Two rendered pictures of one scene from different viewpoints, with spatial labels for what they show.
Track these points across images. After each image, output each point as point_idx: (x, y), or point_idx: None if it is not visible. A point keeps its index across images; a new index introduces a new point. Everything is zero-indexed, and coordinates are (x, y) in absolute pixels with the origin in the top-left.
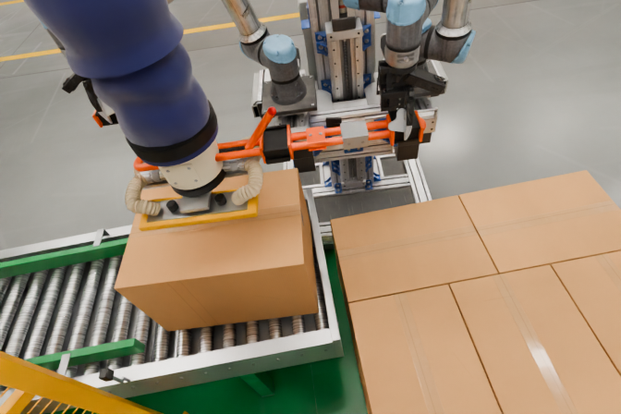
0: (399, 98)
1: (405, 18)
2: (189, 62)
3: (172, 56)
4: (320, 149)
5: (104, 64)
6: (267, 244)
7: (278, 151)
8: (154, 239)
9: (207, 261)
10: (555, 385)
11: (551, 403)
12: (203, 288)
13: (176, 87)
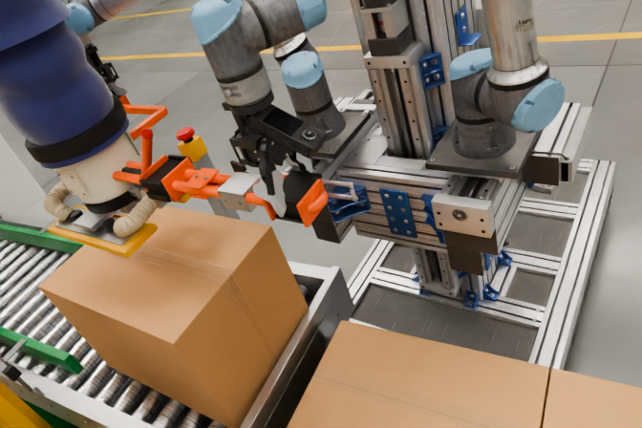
0: (254, 150)
1: (199, 33)
2: (63, 60)
3: (32, 52)
4: (200, 197)
5: None
6: (165, 303)
7: (151, 184)
8: (98, 253)
9: (110, 294)
10: None
11: None
12: (102, 326)
13: (32, 83)
